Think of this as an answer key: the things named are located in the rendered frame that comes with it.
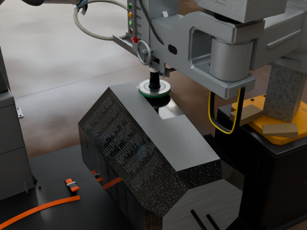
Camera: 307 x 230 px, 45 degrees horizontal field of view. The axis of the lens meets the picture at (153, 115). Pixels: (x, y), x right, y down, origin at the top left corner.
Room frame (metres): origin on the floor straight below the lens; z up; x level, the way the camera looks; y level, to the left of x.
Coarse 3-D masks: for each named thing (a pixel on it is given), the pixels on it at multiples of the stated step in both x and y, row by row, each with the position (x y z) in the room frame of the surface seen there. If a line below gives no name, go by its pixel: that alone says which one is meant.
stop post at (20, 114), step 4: (0, 48) 3.28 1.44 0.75; (0, 52) 3.27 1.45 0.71; (0, 56) 3.27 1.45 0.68; (0, 60) 3.26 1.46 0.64; (0, 64) 3.26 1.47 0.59; (4, 64) 3.27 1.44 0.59; (0, 68) 3.26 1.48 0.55; (4, 68) 3.27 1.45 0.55; (0, 72) 3.25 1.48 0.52; (4, 72) 3.27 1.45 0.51; (4, 76) 3.26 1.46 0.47; (4, 80) 3.26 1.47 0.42; (8, 80) 3.28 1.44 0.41; (8, 84) 3.27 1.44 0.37; (8, 88) 3.27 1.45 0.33; (16, 108) 3.41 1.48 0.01; (20, 108) 3.41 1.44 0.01; (20, 112) 3.32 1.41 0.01; (20, 116) 3.24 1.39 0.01
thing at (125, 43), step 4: (116, 36) 2.52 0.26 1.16; (128, 36) 2.58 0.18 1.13; (116, 40) 2.50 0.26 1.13; (120, 40) 2.46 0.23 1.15; (124, 40) 2.55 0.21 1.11; (128, 40) 2.55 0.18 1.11; (120, 44) 2.46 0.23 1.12; (124, 44) 2.41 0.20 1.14; (128, 44) 2.37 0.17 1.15; (124, 48) 2.41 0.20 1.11; (128, 48) 2.36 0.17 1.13; (132, 52) 2.32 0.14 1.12; (136, 56) 2.28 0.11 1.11; (152, 60) 2.12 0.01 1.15; (152, 64) 2.12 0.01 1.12; (156, 64) 2.08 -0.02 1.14; (156, 68) 2.08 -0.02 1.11; (172, 68) 2.03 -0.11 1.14; (160, 72) 1.98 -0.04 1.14; (168, 72) 1.98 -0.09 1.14; (168, 76) 1.98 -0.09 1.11
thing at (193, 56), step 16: (176, 16) 2.10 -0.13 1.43; (192, 16) 1.76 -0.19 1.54; (208, 16) 1.68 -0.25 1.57; (160, 32) 1.98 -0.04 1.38; (176, 32) 1.86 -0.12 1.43; (192, 32) 1.77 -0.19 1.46; (208, 32) 1.65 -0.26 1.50; (224, 32) 1.57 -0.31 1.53; (240, 32) 1.54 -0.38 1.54; (256, 32) 1.60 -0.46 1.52; (160, 48) 1.98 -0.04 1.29; (176, 48) 1.85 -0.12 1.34; (192, 48) 1.77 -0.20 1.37; (208, 48) 1.83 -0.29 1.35; (160, 64) 2.00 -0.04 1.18; (176, 64) 1.85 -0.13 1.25; (192, 64) 1.76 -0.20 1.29; (208, 64) 1.76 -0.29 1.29; (208, 80) 1.63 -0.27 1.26; (240, 80) 1.58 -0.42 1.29; (224, 96) 1.53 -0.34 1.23
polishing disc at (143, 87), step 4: (148, 80) 2.29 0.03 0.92; (160, 80) 2.29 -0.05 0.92; (140, 84) 2.23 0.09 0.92; (144, 84) 2.23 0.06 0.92; (148, 84) 2.23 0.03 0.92; (160, 84) 2.23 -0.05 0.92; (164, 84) 2.23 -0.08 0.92; (168, 84) 2.23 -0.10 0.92; (140, 88) 2.18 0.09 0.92; (144, 88) 2.18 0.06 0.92; (148, 88) 2.18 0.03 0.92; (160, 88) 2.18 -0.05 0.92; (164, 88) 2.18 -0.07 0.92; (168, 88) 2.18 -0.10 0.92; (144, 92) 2.12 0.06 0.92; (148, 92) 2.12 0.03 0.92; (152, 92) 2.12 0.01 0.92; (156, 92) 2.12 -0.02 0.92; (160, 92) 2.12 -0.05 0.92; (164, 92) 2.12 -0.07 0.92
